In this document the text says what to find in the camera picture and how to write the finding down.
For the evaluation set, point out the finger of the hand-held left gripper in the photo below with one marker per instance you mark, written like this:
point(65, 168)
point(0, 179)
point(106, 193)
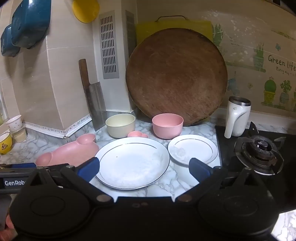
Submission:
point(23, 165)

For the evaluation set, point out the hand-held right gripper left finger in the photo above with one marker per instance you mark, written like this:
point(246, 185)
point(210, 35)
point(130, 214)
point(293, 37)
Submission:
point(89, 167)

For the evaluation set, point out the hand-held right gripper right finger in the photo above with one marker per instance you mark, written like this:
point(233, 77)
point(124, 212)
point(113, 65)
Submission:
point(198, 168)

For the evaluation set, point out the small white plate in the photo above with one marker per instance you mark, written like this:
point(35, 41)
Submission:
point(193, 149)

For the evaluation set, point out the pink bear-shaped plate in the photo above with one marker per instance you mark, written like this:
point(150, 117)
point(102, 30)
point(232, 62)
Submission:
point(69, 153)

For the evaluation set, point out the large white plate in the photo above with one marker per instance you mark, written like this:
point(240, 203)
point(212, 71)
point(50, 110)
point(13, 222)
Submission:
point(133, 162)

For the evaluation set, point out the pink bowl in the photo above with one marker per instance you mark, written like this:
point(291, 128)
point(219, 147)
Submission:
point(167, 128)

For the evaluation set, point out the cream bowl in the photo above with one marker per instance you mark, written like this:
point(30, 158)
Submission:
point(120, 127)

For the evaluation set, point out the pink heart-shaped dish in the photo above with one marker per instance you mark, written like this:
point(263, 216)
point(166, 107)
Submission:
point(137, 134)

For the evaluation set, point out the person's left hand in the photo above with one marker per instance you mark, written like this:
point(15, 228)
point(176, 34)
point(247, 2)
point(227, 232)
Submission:
point(8, 224)

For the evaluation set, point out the yellow printed ceramic bowl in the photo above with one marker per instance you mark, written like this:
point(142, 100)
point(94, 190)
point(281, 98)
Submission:
point(5, 144)

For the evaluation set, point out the cream small cup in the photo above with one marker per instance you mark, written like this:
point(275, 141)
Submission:
point(19, 135)

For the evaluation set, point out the black gas stove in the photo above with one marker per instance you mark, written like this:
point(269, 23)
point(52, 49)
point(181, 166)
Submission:
point(226, 148)

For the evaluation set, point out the white dotted cup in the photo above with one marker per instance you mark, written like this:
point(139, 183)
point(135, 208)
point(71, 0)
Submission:
point(14, 122)

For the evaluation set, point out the music note trim strip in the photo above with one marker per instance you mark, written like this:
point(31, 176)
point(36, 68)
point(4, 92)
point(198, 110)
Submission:
point(57, 132)

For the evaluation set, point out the white insulated mug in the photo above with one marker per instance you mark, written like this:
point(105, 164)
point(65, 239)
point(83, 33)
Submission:
point(235, 118)

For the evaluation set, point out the gas stove burner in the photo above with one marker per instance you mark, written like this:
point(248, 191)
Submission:
point(260, 150)

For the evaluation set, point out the round wooden cutting board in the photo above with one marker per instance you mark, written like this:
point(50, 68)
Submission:
point(175, 76)

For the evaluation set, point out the small blue baking dish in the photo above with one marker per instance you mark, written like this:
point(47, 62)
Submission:
point(9, 41)

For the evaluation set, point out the grey vent grille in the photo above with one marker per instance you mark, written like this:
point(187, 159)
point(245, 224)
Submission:
point(109, 44)
point(130, 32)

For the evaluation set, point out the yellow cutting board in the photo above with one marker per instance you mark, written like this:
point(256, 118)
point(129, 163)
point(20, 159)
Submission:
point(144, 30)

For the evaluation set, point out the yellow plastic bowl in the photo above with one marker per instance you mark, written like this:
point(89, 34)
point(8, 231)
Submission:
point(85, 10)

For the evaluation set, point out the cactus wall sticker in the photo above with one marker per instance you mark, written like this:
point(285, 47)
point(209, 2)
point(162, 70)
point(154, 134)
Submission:
point(270, 69)

